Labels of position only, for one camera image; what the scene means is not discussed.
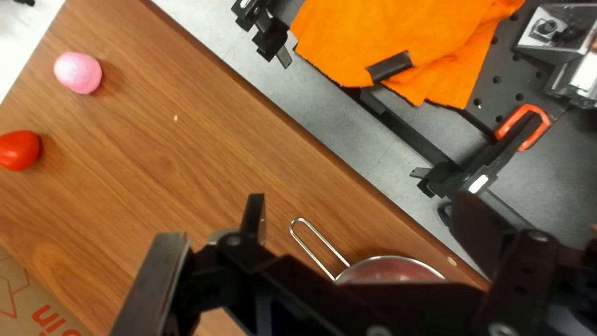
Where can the pink toy ball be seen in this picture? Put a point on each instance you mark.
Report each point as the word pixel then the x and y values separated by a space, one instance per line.
pixel 78 73

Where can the brown cardboard panel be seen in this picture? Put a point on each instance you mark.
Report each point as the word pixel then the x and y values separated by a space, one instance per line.
pixel 26 310

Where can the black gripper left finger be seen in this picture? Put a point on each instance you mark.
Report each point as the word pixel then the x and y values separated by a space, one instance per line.
pixel 152 286

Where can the silver metal pan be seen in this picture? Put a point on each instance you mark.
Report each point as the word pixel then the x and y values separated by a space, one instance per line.
pixel 386 271

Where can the bright orange folded cloth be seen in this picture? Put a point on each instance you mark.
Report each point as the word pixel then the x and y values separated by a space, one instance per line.
pixel 404 30

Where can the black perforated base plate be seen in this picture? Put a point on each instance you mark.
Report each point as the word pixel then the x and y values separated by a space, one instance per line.
pixel 505 81

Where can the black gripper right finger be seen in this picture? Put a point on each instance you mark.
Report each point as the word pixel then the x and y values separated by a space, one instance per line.
pixel 516 273

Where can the red toy tomato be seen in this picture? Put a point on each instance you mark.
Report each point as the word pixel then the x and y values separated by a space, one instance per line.
pixel 20 150

